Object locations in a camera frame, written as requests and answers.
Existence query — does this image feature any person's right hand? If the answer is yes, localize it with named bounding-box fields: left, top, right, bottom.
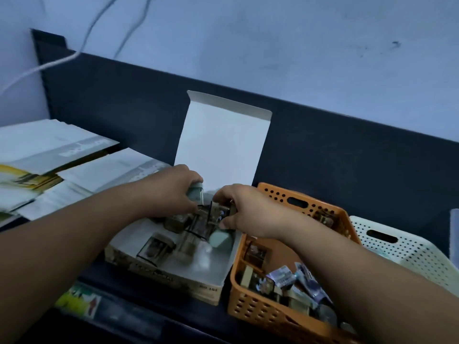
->
left=213, top=183, right=298, bottom=240

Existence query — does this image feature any person's left hand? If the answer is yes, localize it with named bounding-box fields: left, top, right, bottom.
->
left=143, top=164, right=204, bottom=219

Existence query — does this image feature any pile of small tubes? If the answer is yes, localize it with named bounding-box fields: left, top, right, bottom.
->
left=267, top=263, right=330, bottom=301

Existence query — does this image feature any clear plastic organizer case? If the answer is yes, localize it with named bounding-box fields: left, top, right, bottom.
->
left=450, top=208, right=459, bottom=269

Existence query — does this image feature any person's left forearm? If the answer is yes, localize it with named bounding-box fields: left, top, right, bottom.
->
left=0, top=182, right=158, bottom=344

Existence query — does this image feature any person's right forearm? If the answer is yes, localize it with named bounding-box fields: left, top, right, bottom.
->
left=283, top=215, right=459, bottom=344

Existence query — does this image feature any white cardboard box open lid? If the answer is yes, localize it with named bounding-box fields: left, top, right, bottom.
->
left=104, top=90, right=273, bottom=307

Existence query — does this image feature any orange plastic basket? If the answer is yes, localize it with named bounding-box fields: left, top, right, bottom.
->
left=227, top=182, right=363, bottom=344

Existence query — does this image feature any wide black shelf back panel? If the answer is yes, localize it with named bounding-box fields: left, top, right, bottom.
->
left=34, top=43, right=459, bottom=255

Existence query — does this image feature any stack of white papers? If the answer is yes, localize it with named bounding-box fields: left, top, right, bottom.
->
left=0, top=182, right=94, bottom=223

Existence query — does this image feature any white flat notebook package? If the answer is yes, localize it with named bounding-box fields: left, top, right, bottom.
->
left=0, top=119, right=120, bottom=176

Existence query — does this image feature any green yellow shelf label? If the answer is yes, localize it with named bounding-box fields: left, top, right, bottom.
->
left=54, top=282, right=103, bottom=319

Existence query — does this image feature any yellow green printed booklet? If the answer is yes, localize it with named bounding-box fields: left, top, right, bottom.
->
left=0, top=163, right=64, bottom=192

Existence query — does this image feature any white perforated plastic basket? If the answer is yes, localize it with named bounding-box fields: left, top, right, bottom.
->
left=350, top=215, right=459, bottom=298

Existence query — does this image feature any black wall cable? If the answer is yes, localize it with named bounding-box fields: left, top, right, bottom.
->
left=114, top=0, right=152, bottom=58

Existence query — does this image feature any white power cable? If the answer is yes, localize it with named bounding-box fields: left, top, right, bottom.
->
left=0, top=0, right=121, bottom=96

